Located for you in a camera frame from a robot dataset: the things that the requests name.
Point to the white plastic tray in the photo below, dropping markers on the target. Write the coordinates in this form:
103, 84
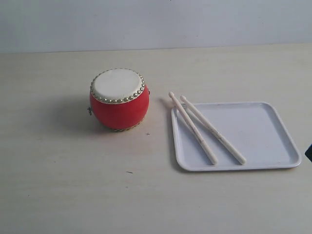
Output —
253, 128

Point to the white drumstick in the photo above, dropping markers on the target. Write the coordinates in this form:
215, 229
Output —
194, 129
214, 131

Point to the red small drum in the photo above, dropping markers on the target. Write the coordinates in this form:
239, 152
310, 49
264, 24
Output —
119, 98

